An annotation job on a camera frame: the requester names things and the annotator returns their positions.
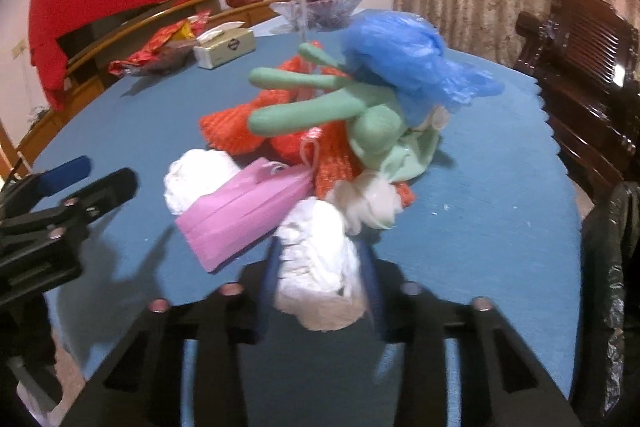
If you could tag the yellow snack packet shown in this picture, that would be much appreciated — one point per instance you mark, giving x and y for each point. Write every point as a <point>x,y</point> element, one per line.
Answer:
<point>185,31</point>

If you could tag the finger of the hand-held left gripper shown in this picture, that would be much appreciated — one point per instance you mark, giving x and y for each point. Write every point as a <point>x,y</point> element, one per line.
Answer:
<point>65,174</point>
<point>110,192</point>

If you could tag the glass fruit bowl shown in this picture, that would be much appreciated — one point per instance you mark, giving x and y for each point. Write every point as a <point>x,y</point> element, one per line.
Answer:
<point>345,8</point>

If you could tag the blue plastic bag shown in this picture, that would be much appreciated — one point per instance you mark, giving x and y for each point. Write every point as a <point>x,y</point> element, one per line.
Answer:
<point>400,57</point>

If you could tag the white tissue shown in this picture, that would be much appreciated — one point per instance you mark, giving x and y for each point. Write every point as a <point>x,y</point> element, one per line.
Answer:
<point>365,202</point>
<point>315,267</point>
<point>195,177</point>

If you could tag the blue tablecloth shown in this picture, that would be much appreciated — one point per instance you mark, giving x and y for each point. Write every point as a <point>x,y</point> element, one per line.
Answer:
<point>500,167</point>

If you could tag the wall socket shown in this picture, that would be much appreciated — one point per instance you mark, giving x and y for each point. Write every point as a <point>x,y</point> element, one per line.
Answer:
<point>17,49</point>

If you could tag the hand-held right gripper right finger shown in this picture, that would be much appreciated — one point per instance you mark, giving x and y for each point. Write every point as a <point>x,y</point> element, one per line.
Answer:
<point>372,292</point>

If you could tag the white tissue box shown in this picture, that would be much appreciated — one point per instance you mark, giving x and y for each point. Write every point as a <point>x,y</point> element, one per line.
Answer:
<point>225,49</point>

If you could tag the black trash bag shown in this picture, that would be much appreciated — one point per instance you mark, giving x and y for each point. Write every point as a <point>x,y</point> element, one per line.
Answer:
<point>612,297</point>

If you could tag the green rubber glove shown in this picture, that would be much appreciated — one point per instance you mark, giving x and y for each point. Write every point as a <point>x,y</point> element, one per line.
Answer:
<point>375,127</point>

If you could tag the orange foam fruit net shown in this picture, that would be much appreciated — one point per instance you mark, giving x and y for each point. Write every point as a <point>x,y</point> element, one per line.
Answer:
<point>332,167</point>
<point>227,122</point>

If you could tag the red foil snack bag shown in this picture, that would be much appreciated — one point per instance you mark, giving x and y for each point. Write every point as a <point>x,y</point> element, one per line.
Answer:
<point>150,49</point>

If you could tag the pink face mask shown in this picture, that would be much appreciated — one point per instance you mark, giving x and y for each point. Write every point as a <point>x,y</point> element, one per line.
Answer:
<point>235,217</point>

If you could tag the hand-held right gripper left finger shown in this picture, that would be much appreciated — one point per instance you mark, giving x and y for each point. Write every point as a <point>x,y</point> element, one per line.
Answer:
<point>267,287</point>

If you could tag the dark wooden armchair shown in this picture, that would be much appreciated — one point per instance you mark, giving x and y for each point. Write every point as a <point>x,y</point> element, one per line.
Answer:
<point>585,82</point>

